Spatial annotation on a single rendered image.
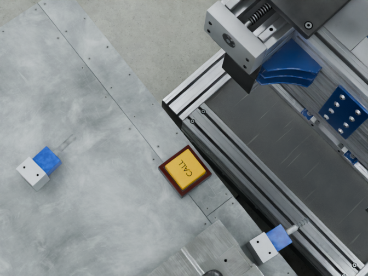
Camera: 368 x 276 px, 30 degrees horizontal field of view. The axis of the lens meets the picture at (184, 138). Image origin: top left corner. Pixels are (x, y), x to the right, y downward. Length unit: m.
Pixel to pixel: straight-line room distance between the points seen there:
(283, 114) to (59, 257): 0.97
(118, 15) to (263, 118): 0.67
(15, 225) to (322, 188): 1.00
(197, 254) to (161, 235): 0.12
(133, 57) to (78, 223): 1.06
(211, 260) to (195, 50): 1.20
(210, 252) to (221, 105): 0.86
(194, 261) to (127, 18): 1.29
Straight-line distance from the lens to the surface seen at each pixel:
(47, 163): 1.40
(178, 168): 1.39
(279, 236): 1.38
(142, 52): 2.38
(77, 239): 1.41
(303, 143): 2.10
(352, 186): 2.11
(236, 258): 1.34
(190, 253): 1.31
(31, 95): 1.49
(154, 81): 2.34
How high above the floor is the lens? 2.19
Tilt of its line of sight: 74 degrees down
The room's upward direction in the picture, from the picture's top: 10 degrees clockwise
